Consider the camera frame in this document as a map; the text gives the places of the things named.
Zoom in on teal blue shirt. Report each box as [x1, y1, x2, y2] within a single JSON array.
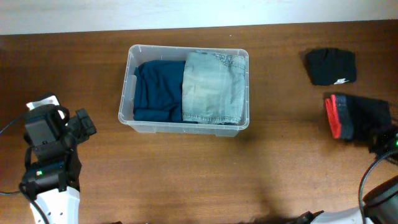
[[133, 60, 185, 123]]

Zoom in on light blue jeans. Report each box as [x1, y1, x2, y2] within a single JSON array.
[[182, 51, 246, 124]]

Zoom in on clear plastic storage bin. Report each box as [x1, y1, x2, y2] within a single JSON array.
[[118, 44, 250, 138]]

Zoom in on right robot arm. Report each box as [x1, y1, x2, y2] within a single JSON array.
[[293, 125, 397, 224]]

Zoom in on black garment with red trim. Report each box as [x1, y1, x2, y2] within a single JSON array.
[[325, 94, 392, 141]]

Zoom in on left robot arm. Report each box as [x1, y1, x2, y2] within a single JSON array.
[[19, 104, 96, 223]]

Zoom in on folded black Nike garment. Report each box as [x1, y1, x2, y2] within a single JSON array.
[[305, 48, 357, 86]]

